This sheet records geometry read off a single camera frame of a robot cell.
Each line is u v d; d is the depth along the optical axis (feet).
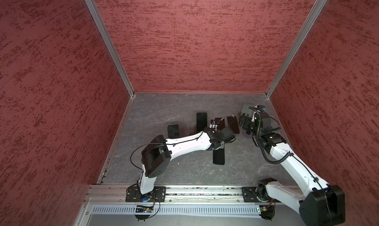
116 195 2.49
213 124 3.24
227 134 2.06
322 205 1.26
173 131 2.93
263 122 1.96
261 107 2.34
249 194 2.43
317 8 2.46
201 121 3.02
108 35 2.85
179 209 2.33
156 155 1.61
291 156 1.62
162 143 1.58
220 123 3.37
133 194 2.40
